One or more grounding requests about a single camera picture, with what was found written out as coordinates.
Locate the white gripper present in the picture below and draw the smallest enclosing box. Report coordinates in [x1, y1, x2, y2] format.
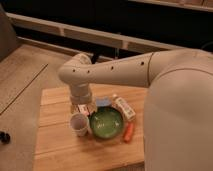
[70, 94, 97, 114]

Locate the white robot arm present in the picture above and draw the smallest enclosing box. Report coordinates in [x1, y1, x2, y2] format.
[59, 49, 213, 171]

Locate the small white red box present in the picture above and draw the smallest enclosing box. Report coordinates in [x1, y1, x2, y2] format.
[79, 105, 93, 116]

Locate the white paper cup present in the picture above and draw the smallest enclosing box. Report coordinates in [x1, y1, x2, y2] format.
[70, 113, 89, 137]

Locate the green bowl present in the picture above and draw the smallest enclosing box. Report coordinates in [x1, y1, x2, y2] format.
[89, 106, 124, 139]

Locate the wooden table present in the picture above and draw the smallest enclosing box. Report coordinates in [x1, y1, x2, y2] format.
[33, 84, 147, 171]

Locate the orange carrot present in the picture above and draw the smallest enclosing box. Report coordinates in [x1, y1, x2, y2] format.
[124, 122, 134, 142]

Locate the black object on floor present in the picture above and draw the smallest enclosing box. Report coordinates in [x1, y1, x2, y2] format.
[0, 131, 11, 144]

